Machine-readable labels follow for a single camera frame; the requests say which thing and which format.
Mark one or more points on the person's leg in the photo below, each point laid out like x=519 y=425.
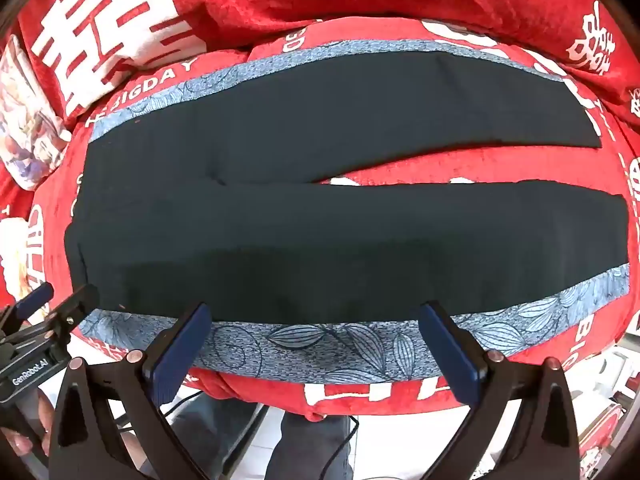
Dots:
x=215 y=430
x=305 y=450

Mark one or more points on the picture printed pillow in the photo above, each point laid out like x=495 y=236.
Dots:
x=25 y=125

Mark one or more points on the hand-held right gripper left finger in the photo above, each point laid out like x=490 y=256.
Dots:
x=182 y=355

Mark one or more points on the person's left hand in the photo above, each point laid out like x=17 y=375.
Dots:
x=22 y=442

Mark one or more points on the person's left leg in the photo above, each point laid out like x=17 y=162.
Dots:
x=215 y=430

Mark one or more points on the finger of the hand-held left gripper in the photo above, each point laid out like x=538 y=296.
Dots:
x=32 y=302
x=75 y=306

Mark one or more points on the person's right leg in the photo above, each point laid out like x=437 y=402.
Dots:
x=305 y=450

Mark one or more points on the red box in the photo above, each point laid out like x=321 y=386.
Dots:
x=600 y=427

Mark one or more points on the red printed blanket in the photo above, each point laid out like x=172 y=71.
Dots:
x=525 y=165

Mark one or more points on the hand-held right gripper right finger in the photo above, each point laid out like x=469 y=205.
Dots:
x=445 y=355

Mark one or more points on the black pants with blue stripes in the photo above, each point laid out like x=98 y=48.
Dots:
x=300 y=250

